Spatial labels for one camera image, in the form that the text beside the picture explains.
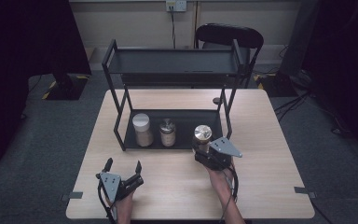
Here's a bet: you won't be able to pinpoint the black wall outlet cable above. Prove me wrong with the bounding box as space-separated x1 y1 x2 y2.
169 5 177 50

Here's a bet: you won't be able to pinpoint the left hand-held gripper cable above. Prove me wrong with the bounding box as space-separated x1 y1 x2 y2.
97 181 119 224

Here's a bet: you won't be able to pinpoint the white wall power outlet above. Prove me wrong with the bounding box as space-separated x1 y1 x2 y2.
165 0 188 13

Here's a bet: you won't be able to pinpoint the grey tape strip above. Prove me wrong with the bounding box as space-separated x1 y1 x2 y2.
60 191 84 202
293 186 318 200

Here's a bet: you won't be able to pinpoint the black metal shelf rack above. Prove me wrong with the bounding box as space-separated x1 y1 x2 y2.
101 38 247 153

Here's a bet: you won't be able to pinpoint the dark curtain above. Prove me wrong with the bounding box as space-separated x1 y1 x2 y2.
0 0 93 172
301 0 358 163

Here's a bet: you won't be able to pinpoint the person's left hand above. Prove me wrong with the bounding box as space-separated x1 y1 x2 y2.
105 190 135 224

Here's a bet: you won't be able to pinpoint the black floor cables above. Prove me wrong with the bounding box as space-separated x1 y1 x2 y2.
273 89 312 123

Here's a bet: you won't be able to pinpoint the right hand-held gripper cable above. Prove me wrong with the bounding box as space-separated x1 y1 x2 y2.
219 167 241 224

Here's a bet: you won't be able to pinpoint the black stand base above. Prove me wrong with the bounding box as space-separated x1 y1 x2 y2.
41 72 90 102
254 72 298 98

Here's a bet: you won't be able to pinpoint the white lid jar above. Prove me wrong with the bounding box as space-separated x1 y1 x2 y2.
131 113 155 148

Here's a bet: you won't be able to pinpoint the person's right hand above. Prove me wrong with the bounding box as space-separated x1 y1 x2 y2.
205 162 237 201

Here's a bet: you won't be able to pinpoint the black chair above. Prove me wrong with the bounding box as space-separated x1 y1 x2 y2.
194 22 265 90

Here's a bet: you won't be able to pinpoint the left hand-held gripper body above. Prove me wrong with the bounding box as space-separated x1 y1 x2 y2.
95 170 145 203

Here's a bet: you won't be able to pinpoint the silver lid jar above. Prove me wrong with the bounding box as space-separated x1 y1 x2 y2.
158 118 177 148

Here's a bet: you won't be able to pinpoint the hand-held gripper cable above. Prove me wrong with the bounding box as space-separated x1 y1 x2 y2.
219 167 241 224
97 181 119 224

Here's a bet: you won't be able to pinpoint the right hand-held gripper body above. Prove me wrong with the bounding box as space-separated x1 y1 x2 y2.
194 136 243 172

